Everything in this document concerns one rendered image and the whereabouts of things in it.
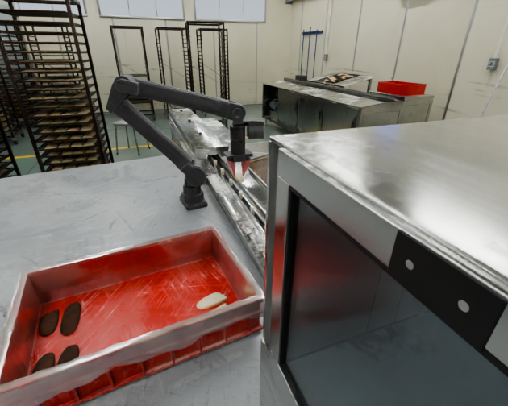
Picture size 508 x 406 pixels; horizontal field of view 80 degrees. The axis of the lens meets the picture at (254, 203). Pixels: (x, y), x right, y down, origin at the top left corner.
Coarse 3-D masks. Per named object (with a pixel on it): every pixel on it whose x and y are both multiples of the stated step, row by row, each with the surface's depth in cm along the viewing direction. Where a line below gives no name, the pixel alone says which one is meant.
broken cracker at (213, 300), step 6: (210, 294) 75; (216, 294) 75; (222, 294) 75; (204, 300) 73; (210, 300) 73; (216, 300) 73; (222, 300) 74; (198, 306) 72; (204, 306) 72; (210, 306) 72
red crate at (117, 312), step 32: (96, 288) 78; (128, 288) 78; (160, 288) 78; (192, 288) 78; (224, 288) 78; (96, 320) 69; (128, 320) 69; (160, 320) 69; (256, 320) 65; (32, 352) 62; (192, 352) 61; (96, 384) 53
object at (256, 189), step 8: (248, 144) 200; (256, 144) 200; (264, 144) 200; (256, 152) 184; (264, 152) 184; (224, 160) 170; (240, 168) 159; (248, 176) 149; (232, 184) 140; (248, 184) 140; (256, 184) 140; (256, 192) 133; (264, 192) 133; (264, 200) 126; (264, 208) 119; (256, 216) 113
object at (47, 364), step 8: (72, 304) 72; (80, 304) 72; (56, 312) 70; (64, 312) 70; (72, 312) 70; (80, 312) 70; (40, 320) 68; (48, 320) 68; (56, 320) 68; (64, 320) 68; (72, 320) 68; (40, 328) 66; (48, 328) 66; (64, 328) 66; (72, 328) 66; (64, 352) 61; (72, 352) 60; (40, 360) 59; (48, 360) 59; (64, 360) 59; (40, 368) 57
